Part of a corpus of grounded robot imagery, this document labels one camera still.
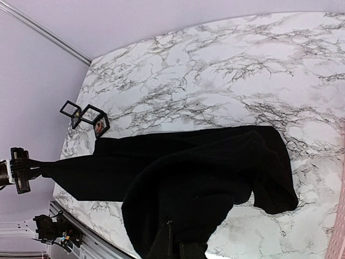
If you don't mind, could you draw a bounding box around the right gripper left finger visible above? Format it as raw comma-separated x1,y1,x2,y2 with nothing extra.
147,220,173,259

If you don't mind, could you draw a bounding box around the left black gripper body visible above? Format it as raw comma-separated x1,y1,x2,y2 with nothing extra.
9,147,31,194

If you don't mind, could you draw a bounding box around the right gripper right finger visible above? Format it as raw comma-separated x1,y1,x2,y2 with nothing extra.
180,242,208,259

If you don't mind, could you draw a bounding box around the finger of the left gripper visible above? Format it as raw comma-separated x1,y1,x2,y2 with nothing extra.
28,159,45,171

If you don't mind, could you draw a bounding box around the black t-shirt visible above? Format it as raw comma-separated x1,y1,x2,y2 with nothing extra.
43,126,298,258

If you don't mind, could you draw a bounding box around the round orange white brooch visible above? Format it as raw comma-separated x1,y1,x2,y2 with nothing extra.
94,121,104,134

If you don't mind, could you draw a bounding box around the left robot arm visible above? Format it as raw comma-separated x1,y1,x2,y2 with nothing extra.
1,147,43,194

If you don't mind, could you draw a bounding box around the black open brooch case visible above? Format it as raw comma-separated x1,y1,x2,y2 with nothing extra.
80,104,110,139

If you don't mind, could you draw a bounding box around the pink perforated plastic basket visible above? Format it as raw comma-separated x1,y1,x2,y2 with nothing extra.
325,186,345,259

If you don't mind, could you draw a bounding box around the aluminium front rail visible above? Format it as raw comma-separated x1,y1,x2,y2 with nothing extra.
47,201,133,259

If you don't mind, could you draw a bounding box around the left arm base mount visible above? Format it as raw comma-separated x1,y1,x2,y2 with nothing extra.
33,210,83,253

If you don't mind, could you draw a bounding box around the left aluminium frame post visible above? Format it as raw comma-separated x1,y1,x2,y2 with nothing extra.
1,1,92,66

